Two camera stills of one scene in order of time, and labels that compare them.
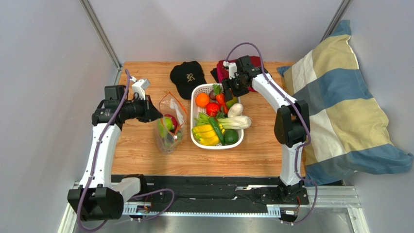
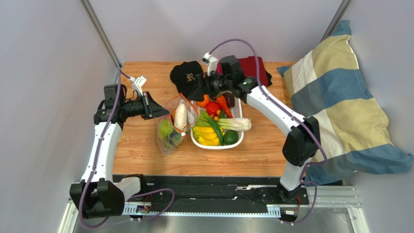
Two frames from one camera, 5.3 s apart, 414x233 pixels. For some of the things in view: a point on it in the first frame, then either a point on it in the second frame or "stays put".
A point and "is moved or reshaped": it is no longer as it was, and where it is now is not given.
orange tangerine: x=202 y=99 stays put
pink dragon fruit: x=174 y=122 -> x=172 y=141
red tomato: x=212 y=108 stays put
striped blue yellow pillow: x=348 y=134 stays put
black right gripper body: x=228 y=91 -> x=200 y=86
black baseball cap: x=186 y=75 stays put
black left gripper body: x=136 y=109 stays put
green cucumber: x=216 y=130 stays put
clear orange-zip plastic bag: x=169 y=129 is moved or reshaped
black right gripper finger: x=228 y=93 -> x=199 y=89
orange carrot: x=220 y=99 stays put
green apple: x=164 y=124 stays put
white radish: x=235 y=110 -> x=181 y=116
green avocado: x=231 y=137 stays put
